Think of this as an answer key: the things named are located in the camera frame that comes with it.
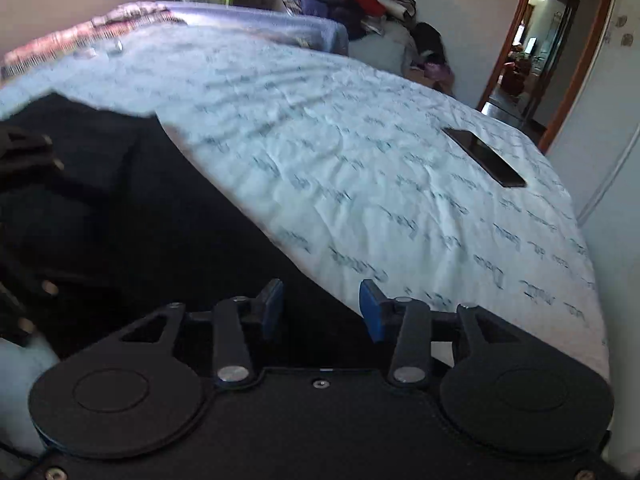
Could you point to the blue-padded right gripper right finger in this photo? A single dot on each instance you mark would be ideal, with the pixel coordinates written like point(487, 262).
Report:
point(372, 302)

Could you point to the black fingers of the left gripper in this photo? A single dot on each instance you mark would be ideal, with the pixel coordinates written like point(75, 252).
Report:
point(27, 158)

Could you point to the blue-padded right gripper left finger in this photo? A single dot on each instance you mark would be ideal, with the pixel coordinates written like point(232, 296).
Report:
point(270, 304)

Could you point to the black pants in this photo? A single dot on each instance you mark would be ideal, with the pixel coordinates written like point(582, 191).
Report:
point(123, 224)

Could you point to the white script-print bed sheet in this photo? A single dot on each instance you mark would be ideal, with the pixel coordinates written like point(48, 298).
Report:
point(347, 170)

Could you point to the patchwork quilt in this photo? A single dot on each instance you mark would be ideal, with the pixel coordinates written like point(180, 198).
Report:
point(119, 22)

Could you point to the black smartphone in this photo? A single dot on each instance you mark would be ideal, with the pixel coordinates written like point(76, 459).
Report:
point(486, 158)

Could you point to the blue striped blanket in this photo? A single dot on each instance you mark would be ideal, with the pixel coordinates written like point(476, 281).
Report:
point(310, 32)

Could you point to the pile of clothes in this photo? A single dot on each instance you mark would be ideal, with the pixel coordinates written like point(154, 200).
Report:
point(387, 35)

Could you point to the brown wooden door frame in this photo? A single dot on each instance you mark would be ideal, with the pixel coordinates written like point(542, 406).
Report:
point(542, 65)

